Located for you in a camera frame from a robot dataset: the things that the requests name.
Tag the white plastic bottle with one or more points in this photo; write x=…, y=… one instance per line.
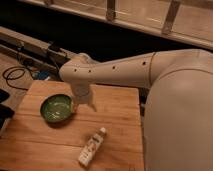
x=91, y=147

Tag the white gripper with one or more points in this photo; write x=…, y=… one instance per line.
x=82, y=95

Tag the blue connector box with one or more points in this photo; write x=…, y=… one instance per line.
x=42, y=75

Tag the black device at left edge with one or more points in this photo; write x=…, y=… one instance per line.
x=6, y=113

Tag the black power adapter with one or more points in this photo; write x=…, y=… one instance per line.
x=53, y=47

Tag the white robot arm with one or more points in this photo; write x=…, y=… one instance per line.
x=178, y=121

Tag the green ceramic bowl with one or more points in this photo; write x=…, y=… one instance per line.
x=56, y=108

